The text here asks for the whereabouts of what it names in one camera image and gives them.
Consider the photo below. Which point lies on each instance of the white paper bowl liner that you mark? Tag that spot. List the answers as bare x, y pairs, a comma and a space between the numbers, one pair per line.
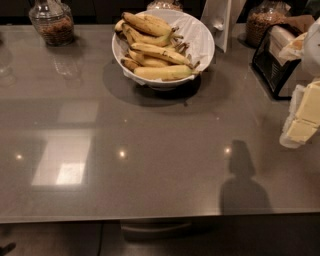
196, 30

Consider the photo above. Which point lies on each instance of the glass jar with cereal right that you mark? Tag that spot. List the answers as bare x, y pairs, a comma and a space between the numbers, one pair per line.
260, 18

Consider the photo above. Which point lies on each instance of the black wire basket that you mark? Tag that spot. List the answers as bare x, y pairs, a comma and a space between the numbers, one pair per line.
274, 71

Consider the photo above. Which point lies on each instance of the glass jar with granola left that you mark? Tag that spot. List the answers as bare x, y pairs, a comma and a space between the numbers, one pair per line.
53, 21

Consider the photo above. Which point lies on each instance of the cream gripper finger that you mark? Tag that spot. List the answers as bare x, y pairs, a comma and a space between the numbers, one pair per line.
296, 133

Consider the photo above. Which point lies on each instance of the white bowl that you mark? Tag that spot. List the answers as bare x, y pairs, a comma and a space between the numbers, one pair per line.
203, 43

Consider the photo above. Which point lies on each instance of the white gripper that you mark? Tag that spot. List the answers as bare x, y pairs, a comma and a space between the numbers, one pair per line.
312, 50

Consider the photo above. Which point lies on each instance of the small left yellow banana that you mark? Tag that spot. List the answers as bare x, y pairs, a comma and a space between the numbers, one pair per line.
129, 63

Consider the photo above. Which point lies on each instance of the glass jar back centre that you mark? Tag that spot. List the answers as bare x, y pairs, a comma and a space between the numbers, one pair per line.
165, 4

